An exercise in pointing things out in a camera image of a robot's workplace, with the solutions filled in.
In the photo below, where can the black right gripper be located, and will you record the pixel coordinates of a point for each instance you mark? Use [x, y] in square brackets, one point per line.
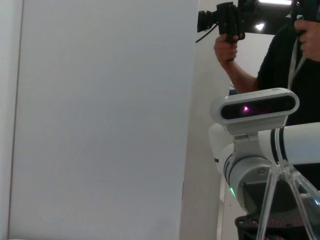
[282, 200]

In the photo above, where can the clear frame glasses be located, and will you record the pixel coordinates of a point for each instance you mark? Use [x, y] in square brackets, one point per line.
[268, 197]

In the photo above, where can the black video camera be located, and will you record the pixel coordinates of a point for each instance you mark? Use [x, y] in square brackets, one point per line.
[227, 17]

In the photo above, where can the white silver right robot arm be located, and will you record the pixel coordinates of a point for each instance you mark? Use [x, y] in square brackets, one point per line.
[250, 172]

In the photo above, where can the cameraman right hand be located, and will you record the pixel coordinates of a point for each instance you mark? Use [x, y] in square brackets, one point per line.
[223, 51]

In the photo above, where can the cameraman left hand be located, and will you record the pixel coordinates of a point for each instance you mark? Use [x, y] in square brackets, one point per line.
[312, 40]

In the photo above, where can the person in black shirt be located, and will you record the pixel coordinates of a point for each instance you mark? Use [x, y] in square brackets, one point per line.
[307, 82]

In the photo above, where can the cameraman right forearm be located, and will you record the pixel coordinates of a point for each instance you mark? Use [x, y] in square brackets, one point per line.
[240, 77]

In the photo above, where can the bright ceiling light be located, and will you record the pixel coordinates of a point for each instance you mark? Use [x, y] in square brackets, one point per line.
[275, 1]
[260, 26]

